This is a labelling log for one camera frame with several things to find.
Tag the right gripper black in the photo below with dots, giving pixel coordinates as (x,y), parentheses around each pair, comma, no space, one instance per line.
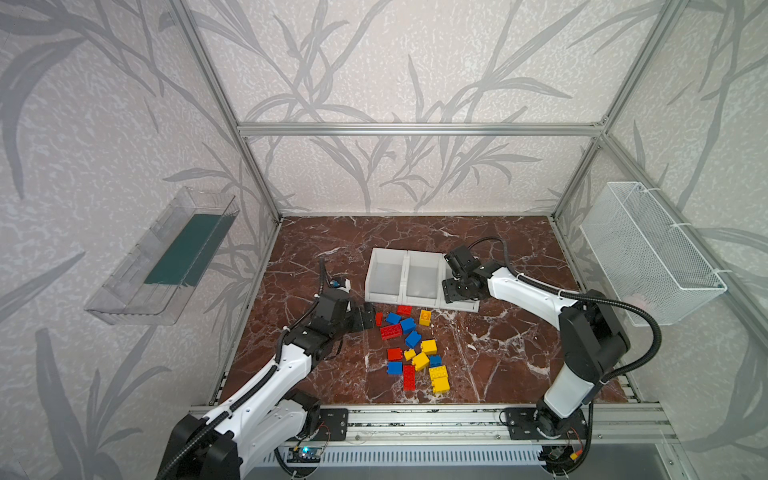
(452,289)

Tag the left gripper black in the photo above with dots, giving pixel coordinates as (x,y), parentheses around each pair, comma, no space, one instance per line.
(358,317)

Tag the blue lego top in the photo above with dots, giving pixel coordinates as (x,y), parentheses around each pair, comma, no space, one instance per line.
(393,319)

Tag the long red lego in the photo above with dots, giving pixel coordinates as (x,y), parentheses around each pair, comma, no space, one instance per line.
(391,332)
(409,381)

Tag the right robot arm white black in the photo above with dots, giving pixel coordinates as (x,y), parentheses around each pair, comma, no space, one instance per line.
(592,337)

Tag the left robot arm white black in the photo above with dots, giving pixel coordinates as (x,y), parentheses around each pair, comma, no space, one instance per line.
(230,439)

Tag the red lego near bin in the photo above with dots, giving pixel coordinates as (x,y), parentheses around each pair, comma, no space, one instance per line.
(404,311)

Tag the red lego lower square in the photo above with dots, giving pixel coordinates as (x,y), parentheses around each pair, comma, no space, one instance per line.
(394,355)

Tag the white three-compartment sorting bin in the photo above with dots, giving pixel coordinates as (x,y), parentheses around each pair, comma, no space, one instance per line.
(411,278)

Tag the long yellow lego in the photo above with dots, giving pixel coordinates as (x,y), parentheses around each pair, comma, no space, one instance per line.
(439,380)

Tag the left controller board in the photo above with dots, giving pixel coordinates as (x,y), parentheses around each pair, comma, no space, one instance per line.
(304,455)

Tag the right controller wiring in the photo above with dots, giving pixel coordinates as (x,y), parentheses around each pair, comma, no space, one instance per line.
(561,454)

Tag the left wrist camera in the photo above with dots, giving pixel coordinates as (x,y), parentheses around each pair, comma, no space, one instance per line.
(340,282)

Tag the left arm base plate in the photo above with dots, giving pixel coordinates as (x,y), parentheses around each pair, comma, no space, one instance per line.
(326,424)

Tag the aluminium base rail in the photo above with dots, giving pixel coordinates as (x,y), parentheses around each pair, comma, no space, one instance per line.
(470,424)

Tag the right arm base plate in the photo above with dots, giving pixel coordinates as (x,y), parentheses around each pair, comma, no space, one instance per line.
(532,423)

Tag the white wire mesh basket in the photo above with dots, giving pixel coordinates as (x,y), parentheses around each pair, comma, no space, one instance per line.
(649,261)

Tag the clear plastic wall tray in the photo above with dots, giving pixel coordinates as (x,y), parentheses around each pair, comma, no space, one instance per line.
(153,284)

